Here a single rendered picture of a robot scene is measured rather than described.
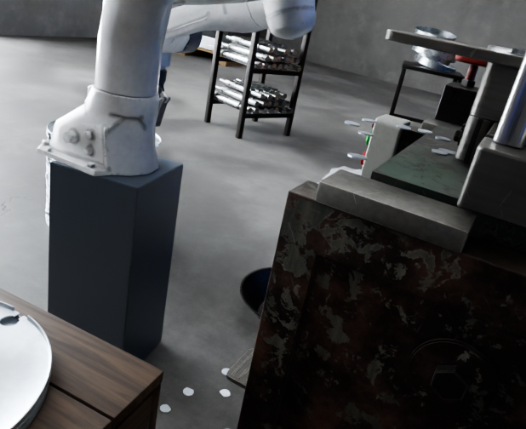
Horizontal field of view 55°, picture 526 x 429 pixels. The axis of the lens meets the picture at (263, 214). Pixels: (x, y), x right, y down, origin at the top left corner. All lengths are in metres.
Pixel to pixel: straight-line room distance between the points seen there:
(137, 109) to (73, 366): 0.46
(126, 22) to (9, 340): 0.50
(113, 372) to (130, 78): 0.49
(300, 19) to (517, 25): 6.34
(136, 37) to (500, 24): 6.64
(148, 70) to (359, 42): 6.83
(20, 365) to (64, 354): 0.06
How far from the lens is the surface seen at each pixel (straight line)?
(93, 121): 0.95
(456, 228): 0.46
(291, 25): 1.06
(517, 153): 0.50
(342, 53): 7.75
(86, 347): 0.69
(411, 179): 0.55
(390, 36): 0.66
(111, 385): 0.64
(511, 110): 0.52
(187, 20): 1.26
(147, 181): 0.93
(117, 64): 0.91
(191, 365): 1.21
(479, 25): 7.35
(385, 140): 0.95
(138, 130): 0.94
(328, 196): 0.48
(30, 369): 0.64
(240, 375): 0.96
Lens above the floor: 0.79
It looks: 23 degrees down
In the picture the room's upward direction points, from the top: 11 degrees clockwise
